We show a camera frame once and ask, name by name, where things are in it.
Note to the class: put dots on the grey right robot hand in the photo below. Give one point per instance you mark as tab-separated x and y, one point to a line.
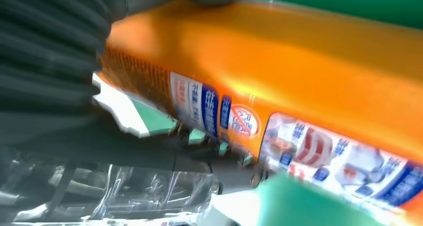
99	191

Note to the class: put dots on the white desk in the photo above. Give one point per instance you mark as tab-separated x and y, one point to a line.
115	112

